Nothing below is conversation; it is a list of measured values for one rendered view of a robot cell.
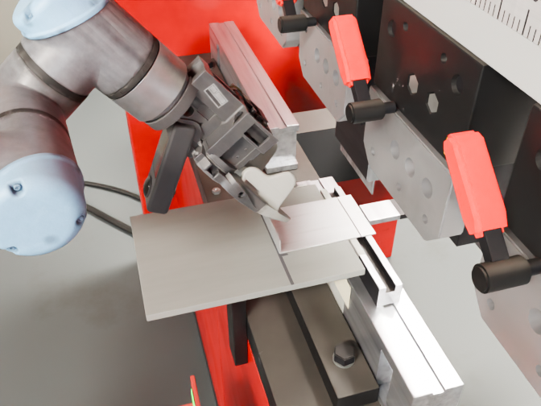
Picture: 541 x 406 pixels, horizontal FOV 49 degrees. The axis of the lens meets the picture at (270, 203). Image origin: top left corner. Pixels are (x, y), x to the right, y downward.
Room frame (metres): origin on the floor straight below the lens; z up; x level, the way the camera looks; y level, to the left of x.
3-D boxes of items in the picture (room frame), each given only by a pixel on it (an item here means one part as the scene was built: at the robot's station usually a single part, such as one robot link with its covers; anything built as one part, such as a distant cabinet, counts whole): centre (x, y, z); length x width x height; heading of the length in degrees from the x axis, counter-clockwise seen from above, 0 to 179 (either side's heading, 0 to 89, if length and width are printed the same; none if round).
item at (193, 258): (0.56, 0.04, 1.00); 0.26 x 0.18 x 0.01; 106
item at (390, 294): (0.58, -0.11, 0.99); 0.20 x 0.03 x 0.03; 16
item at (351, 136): (0.60, -0.11, 1.13); 0.10 x 0.02 x 0.10; 16
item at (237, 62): (1.13, 0.05, 0.92); 0.50 x 0.06 x 0.10; 16
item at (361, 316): (0.55, -0.12, 0.92); 0.39 x 0.06 x 0.10; 16
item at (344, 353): (0.45, -0.09, 0.91); 0.03 x 0.03 x 0.02
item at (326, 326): (0.55, -0.06, 0.89); 0.30 x 0.05 x 0.03; 16
